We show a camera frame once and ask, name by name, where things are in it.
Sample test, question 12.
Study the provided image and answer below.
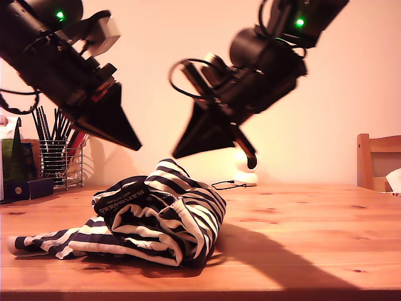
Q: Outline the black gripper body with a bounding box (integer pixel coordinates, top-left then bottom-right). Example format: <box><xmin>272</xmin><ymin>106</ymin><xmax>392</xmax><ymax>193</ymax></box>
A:
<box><xmin>21</xmin><ymin>35</ymin><xmax>119</xmax><ymax>125</ymax></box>

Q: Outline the navy white striped t-shirt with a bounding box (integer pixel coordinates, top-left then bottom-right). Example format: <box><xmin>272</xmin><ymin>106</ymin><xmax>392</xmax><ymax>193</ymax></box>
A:
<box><xmin>6</xmin><ymin>158</ymin><xmax>227</xmax><ymax>270</ymax></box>

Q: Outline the red sleeve pack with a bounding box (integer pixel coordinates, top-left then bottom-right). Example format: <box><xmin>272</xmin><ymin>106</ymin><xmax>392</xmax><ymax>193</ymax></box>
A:
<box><xmin>68</xmin><ymin>130</ymin><xmax>90</xmax><ymax>157</ymax></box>

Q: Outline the brown wooden block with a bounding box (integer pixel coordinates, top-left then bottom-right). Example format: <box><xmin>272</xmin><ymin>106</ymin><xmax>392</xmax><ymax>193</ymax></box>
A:
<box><xmin>21</xmin><ymin>139</ymin><xmax>41</xmax><ymax>180</ymax></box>

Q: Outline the dark blue box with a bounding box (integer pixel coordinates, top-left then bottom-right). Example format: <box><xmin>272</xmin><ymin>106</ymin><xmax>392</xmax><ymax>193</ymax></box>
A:
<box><xmin>4</xmin><ymin>177</ymin><xmax>55</xmax><ymax>201</ymax></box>

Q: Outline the green carton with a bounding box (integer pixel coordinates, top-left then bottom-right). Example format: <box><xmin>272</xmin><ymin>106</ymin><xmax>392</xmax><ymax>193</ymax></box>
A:
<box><xmin>0</xmin><ymin>116</ymin><xmax>37</xmax><ymax>201</ymax></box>

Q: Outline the wooden chair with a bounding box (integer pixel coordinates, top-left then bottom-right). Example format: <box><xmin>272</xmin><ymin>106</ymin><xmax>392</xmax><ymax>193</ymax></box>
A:
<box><xmin>357</xmin><ymin>133</ymin><xmax>401</xmax><ymax>192</ymax></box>

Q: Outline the white tissue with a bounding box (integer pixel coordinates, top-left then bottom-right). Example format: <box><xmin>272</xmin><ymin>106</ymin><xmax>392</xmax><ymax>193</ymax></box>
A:
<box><xmin>385</xmin><ymin>168</ymin><xmax>401</xmax><ymax>193</ymax></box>

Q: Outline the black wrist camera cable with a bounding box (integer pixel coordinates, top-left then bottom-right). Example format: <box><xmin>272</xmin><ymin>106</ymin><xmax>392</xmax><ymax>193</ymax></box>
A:
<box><xmin>169</xmin><ymin>58</ymin><xmax>220</xmax><ymax>102</ymax></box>

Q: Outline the black security camera cable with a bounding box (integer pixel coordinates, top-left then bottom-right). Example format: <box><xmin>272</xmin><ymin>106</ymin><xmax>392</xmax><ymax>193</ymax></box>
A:
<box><xmin>211</xmin><ymin>179</ymin><xmax>248</xmax><ymax>191</ymax></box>

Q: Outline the white dome security camera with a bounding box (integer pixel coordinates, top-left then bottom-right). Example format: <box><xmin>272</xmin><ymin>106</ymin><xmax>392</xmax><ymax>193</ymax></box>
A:
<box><xmin>233</xmin><ymin>147</ymin><xmax>260</xmax><ymax>186</ymax></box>

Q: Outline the wire utensil rack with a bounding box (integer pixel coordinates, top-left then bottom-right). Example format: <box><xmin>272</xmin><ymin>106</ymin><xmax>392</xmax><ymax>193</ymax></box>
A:
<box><xmin>39</xmin><ymin>137</ymin><xmax>85</xmax><ymax>191</ymax></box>

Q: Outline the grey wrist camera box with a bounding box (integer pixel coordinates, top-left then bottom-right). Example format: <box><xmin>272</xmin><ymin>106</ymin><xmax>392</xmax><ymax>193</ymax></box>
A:
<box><xmin>202</xmin><ymin>53</ymin><xmax>232</xmax><ymax>82</ymax></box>
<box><xmin>67</xmin><ymin>11</ymin><xmax>122</xmax><ymax>56</ymax></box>

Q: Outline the thin black loop cable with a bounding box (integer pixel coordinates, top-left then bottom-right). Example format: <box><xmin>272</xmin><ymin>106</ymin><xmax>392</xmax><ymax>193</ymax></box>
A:
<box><xmin>258</xmin><ymin>0</ymin><xmax>277</xmax><ymax>36</ymax></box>

